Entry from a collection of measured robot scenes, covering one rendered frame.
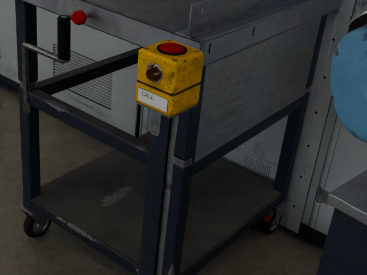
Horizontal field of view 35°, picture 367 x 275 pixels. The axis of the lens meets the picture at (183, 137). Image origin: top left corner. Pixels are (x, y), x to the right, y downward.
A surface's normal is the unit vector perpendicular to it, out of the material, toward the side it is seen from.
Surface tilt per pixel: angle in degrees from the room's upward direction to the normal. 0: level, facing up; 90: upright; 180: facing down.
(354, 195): 0
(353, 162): 90
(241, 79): 90
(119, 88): 90
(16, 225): 0
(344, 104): 94
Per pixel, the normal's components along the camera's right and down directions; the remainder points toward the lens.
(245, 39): 0.79, 0.37
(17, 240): 0.10, -0.87
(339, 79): -0.95, 0.13
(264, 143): -0.61, 0.33
